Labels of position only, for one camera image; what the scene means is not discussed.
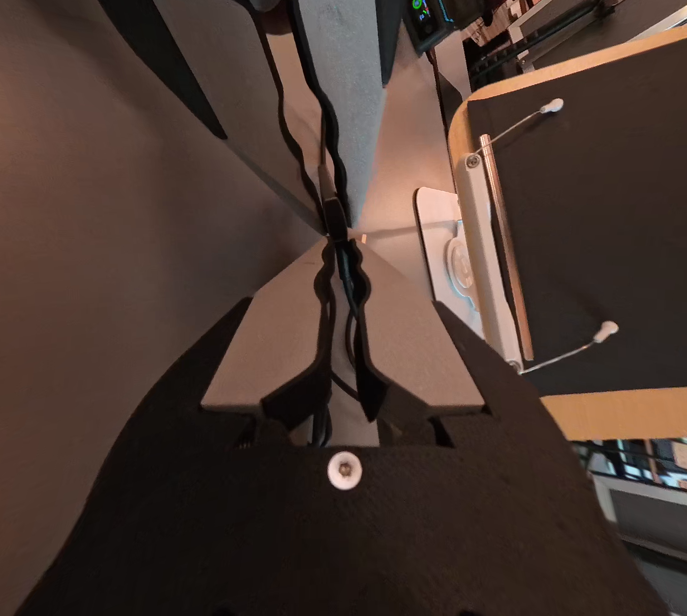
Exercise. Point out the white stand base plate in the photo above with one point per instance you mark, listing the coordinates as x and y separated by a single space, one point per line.
434 229

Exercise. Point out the black book stand board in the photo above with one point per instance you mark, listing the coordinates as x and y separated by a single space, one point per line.
590 197

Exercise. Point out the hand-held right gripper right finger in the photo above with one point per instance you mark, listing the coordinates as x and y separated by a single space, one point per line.
418 353

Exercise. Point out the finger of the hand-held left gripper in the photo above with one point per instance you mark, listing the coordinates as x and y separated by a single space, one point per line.
349 63
225 74

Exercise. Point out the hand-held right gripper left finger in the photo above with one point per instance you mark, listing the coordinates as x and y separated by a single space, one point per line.
268 347

